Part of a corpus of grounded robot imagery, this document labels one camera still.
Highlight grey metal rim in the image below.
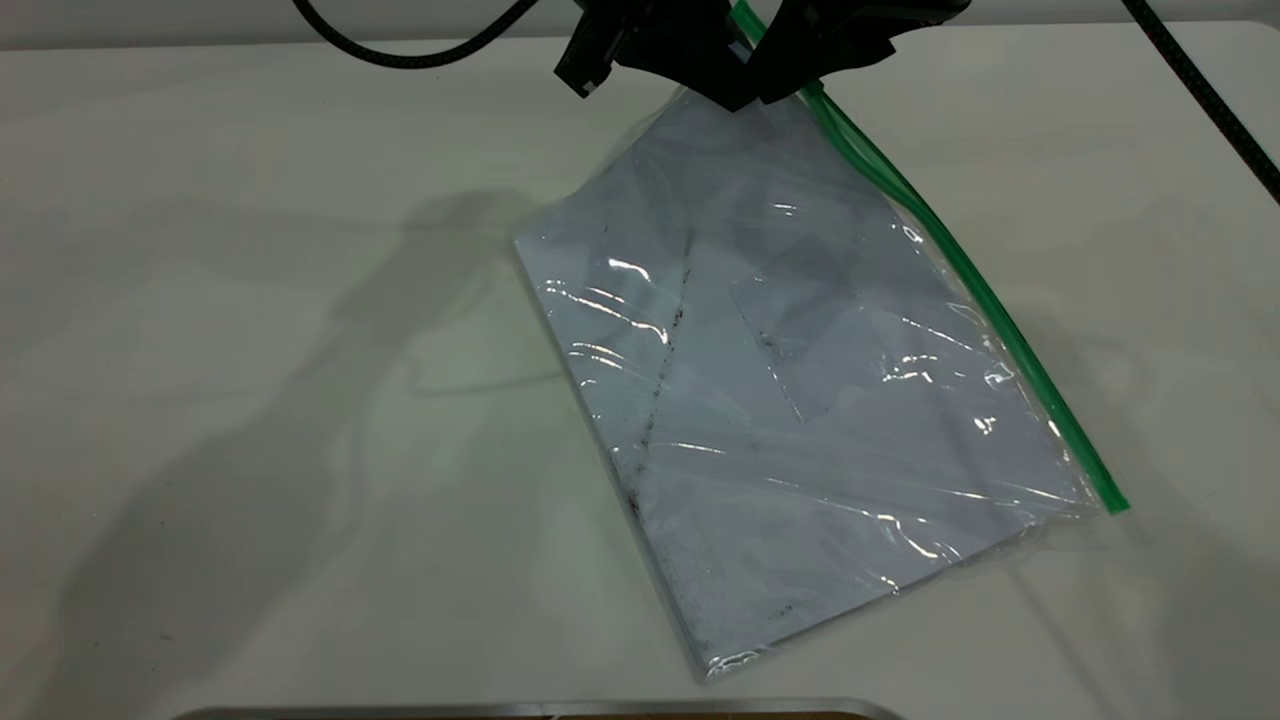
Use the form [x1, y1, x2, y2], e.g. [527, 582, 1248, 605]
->
[170, 697, 907, 720]

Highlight white paper sheets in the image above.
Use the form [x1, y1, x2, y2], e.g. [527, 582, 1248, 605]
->
[519, 90, 1089, 669]

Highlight black braided left cable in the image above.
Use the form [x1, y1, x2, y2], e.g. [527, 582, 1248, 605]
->
[292, 0, 543, 71]

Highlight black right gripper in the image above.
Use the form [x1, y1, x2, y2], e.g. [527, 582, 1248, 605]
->
[744, 0, 973, 107]

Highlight clear plastic zipper bag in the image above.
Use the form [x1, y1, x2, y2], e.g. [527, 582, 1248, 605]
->
[513, 0, 1132, 682]

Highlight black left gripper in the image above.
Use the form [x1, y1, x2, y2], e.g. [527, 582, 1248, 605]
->
[554, 0, 763, 113]

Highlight black braided right cable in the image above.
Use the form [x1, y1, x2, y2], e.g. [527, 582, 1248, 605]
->
[1120, 0, 1280, 207]

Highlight black braided cable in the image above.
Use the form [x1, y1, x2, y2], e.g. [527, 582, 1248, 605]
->
[1120, 0, 1280, 207]
[292, 0, 543, 71]

